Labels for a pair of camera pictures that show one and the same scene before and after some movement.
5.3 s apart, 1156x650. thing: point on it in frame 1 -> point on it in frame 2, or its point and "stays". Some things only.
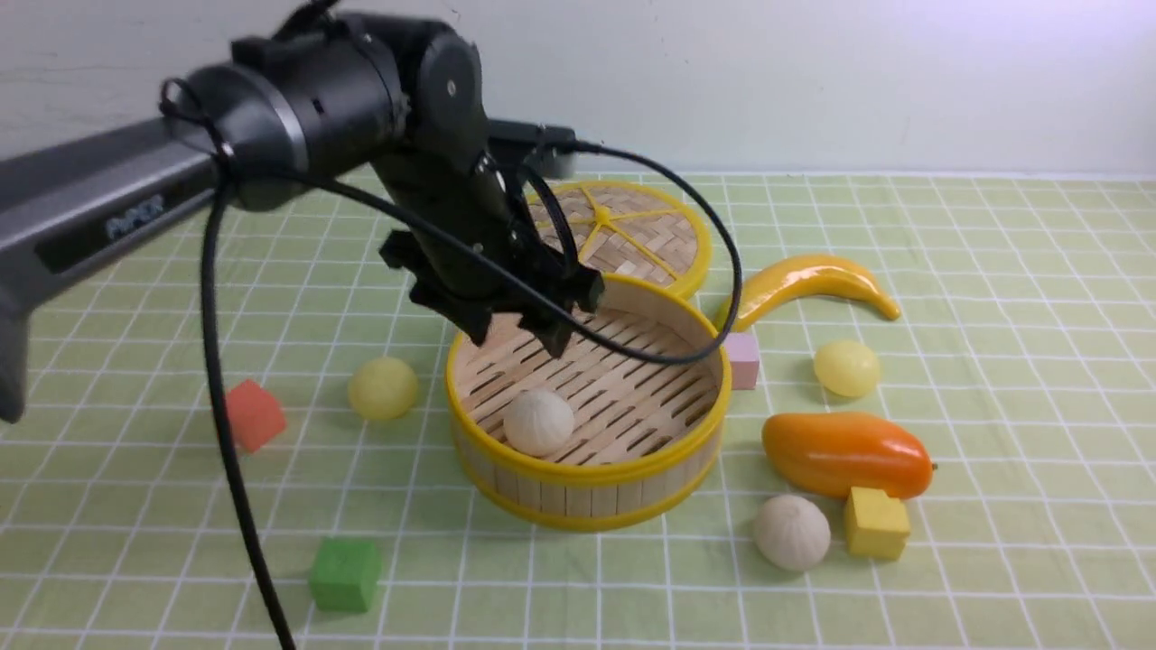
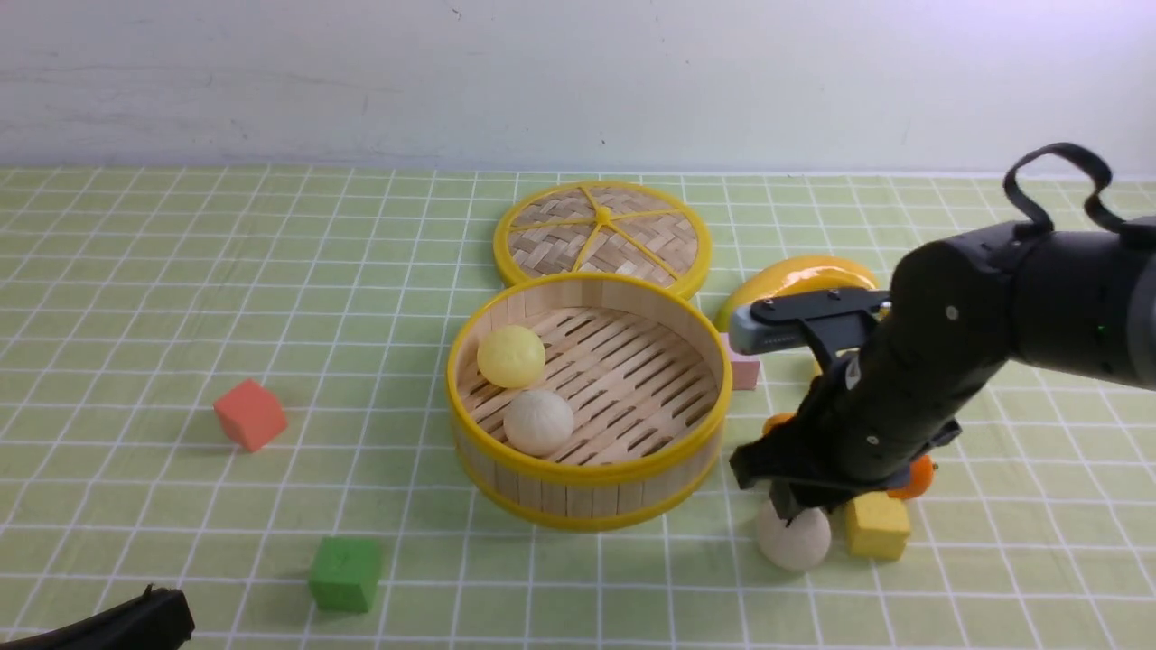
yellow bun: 383,388 -> 511,357
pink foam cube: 742,350 stays
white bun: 792,533 stays
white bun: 538,422 stays
